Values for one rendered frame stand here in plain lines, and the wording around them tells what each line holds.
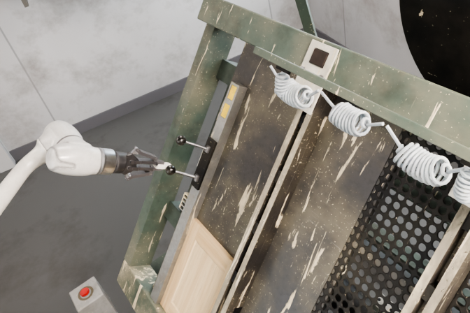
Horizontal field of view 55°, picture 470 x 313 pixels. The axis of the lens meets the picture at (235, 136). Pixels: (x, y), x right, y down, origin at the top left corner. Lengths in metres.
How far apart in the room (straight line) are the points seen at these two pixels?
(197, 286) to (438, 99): 1.10
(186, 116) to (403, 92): 0.96
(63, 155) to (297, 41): 0.79
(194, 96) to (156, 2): 2.66
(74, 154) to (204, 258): 0.61
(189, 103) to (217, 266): 0.63
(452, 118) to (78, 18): 3.64
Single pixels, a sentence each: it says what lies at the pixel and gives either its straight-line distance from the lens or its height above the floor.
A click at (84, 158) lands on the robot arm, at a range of 1.51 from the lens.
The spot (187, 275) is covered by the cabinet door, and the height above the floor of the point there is 1.05.
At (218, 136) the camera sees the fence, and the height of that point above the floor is 1.48.
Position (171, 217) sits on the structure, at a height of 1.08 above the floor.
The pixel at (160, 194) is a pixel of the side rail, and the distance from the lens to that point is 1.96.
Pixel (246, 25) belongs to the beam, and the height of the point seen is 1.83.
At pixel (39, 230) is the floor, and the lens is 3.99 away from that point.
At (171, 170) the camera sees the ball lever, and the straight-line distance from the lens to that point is 1.67.
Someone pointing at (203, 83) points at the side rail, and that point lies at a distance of 1.81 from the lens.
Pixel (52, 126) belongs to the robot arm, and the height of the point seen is 1.68.
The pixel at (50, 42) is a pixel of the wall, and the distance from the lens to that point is 4.37.
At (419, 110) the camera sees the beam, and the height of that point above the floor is 1.81.
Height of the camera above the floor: 2.50
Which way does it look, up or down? 39 degrees down
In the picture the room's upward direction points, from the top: 15 degrees counter-clockwise
